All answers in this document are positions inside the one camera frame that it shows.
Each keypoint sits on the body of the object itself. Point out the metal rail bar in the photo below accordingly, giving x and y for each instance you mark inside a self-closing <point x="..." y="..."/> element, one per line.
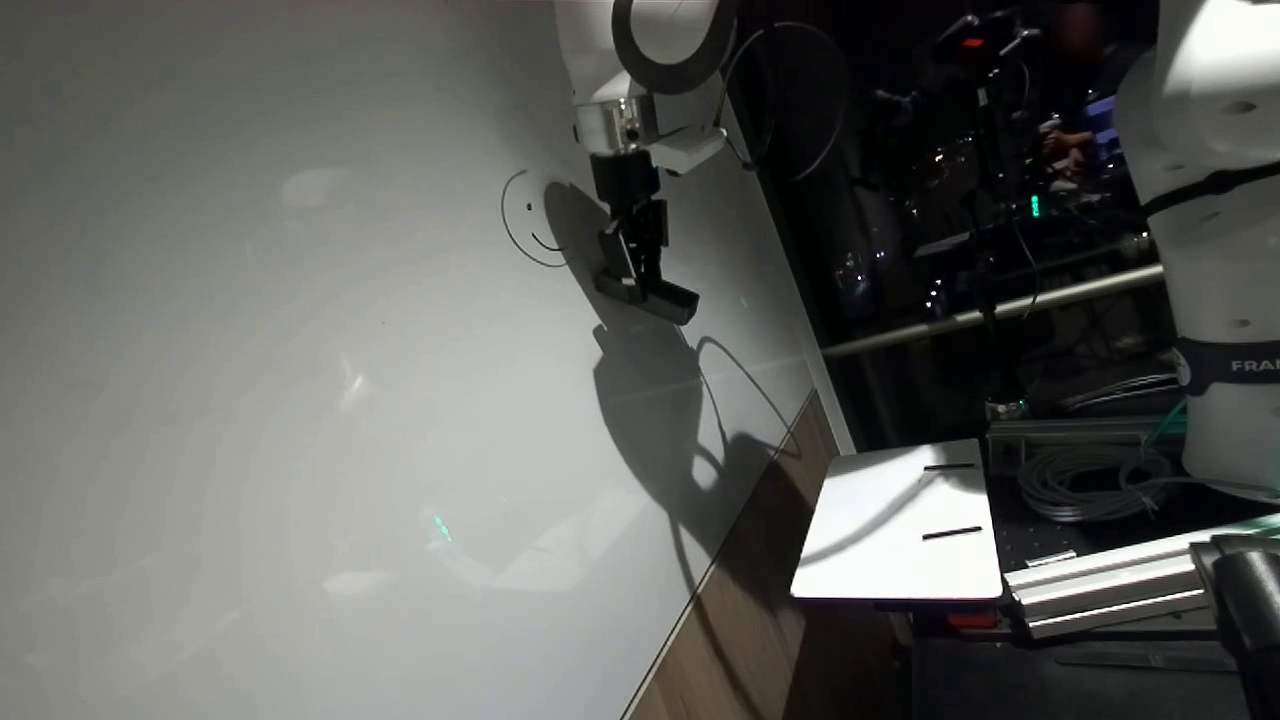
<point x="985" y="308"/>

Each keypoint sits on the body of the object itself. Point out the red small object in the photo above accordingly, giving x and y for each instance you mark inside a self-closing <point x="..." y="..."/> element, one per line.
<point x="979" y="622"/>

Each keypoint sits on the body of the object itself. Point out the aluminium extrusion bar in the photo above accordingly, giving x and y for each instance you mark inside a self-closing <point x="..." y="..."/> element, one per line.
<point x="1106" y="581"/>

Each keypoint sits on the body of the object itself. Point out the small white board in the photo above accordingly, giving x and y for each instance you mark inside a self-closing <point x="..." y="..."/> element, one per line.
<point x="883" y="535"/>

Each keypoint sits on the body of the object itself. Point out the black whiteboard eraser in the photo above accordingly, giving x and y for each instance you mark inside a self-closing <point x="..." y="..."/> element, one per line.
<point x="663" y="301"/>

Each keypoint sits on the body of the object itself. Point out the black marker pen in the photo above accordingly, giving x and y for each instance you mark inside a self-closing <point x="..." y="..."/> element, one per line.
<point x="955" y="464"/>
<point x="955" y="535"/>

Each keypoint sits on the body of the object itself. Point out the black cylindrical stand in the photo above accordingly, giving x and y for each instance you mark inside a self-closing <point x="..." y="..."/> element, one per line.
<point x="1246" y="624"/>

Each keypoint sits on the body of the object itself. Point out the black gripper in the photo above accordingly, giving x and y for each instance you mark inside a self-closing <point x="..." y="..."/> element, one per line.
<point x="625" y="185"/>

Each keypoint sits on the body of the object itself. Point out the person in background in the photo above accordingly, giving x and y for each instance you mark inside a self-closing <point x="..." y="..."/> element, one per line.
<point x="1085" y="80"/>

